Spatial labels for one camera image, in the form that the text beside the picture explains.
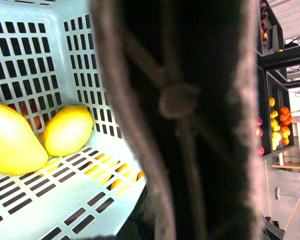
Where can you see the brown basket handle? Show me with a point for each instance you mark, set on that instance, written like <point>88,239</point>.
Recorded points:
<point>181,77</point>

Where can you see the yellow lemon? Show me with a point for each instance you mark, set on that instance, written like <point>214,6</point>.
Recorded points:
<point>68,131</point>

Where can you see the light blue plastic basket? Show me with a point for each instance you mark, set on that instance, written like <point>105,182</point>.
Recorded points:
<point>48,61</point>

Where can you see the yellow mango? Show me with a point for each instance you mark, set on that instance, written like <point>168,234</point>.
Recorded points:
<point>20,150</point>

